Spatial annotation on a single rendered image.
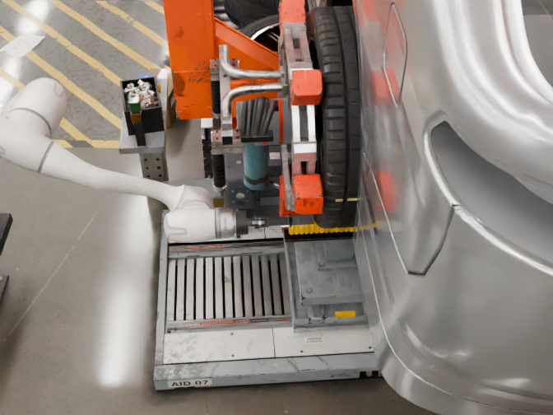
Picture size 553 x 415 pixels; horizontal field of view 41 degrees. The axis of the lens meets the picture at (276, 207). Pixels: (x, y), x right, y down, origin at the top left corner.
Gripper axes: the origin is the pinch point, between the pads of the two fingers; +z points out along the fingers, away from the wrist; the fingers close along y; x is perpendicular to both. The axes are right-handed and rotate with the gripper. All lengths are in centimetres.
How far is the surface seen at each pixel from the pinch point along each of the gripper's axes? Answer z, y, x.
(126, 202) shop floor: -67, -98, 7
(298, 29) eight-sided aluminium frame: 0, 13, 55
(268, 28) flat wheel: -2, -99, 80
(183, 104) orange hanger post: -37, -48, 42
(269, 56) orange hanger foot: -5, -47, 58
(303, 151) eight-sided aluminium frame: -1.2, 27.0, 19.3
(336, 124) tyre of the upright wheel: 7.3, 32.7, 25.5
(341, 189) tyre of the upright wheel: 8.8, 24.5, 8.6
